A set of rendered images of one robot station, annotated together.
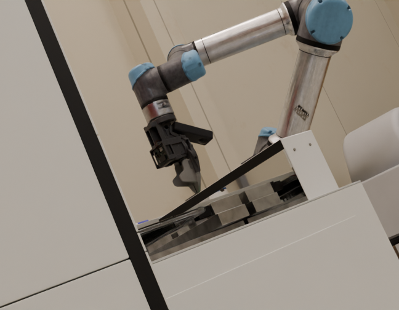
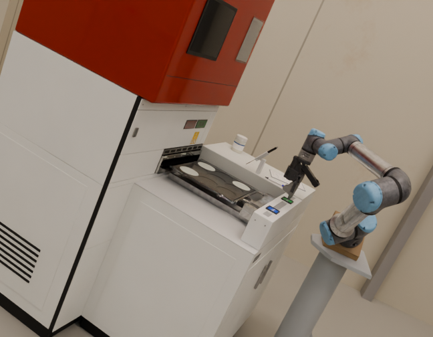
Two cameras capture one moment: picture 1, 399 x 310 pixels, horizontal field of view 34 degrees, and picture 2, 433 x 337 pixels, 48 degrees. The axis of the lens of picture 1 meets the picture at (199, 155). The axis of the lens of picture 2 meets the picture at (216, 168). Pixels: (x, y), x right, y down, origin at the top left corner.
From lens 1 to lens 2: 1.81 m
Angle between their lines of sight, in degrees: 60
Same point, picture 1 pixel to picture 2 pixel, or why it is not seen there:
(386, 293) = (218, 288)
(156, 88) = (309, 146)
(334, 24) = (361, 201)
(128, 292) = (96, 191)
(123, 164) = not seen: outside the picture
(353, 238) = (225, 263)
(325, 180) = (256, 241)
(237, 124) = not seen: outside the picture
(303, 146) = (260, 222)
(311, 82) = (349, 212)
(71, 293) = (86, 179)
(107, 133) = not seen: outside the picture
